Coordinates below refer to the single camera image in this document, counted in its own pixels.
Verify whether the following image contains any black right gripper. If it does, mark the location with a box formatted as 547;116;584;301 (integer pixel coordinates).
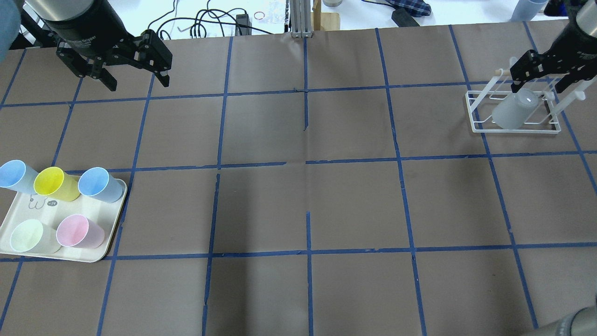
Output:
510;21;597;94

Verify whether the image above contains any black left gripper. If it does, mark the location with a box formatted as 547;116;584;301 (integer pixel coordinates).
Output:
39;0;173;91

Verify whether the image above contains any grey plastic cup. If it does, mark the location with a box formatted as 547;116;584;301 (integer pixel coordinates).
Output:
492;89;540;130

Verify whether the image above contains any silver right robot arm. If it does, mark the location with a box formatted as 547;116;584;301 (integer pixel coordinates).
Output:
510;0;597;93

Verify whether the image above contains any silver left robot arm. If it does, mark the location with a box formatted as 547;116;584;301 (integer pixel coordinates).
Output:
27;0;173;91

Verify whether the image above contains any blue cup on desk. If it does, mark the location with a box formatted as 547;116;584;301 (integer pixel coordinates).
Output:
509;0;548;22

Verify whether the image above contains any light blue cup middle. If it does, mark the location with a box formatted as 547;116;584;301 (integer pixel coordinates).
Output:
77;167;125;203

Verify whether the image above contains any light blue cup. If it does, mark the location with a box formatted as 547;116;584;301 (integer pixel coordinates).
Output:
0;160;39;194
77;167;125;203

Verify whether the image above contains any yellow plastic cup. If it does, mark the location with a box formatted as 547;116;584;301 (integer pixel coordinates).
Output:
33;167;81;202

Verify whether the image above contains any light blue cup far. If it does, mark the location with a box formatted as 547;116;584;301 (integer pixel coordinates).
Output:
0;160;39;194

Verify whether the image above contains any pink plastic cup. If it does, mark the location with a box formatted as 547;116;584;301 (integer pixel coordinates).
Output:
56;214;106;249

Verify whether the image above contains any pale green plastic cup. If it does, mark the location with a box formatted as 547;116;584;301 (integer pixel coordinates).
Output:
9;219;62;254

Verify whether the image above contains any wooden dowel on rack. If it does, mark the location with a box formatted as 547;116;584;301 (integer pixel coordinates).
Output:
494;69;510;77

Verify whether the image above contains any blue plaid folded umbrella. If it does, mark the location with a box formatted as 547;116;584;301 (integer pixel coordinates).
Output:
386;0;431;18

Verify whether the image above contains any black power adapter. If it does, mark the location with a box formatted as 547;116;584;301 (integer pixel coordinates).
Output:
391;7;420;28

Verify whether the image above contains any beige plastic tray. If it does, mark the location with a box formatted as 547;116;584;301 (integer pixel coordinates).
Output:
0;179;127;262

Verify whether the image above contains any wooden mug tree stand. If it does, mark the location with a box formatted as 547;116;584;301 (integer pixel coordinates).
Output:
311;0;340;31

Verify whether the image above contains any white wire cup rack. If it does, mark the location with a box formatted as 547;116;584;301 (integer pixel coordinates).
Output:
464;68;596;134

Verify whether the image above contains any black cable bundle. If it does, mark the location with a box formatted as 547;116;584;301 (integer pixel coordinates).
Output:
149;0;273;40

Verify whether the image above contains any aluminium frame post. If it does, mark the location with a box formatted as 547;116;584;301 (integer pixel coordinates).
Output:
288;0;312;38

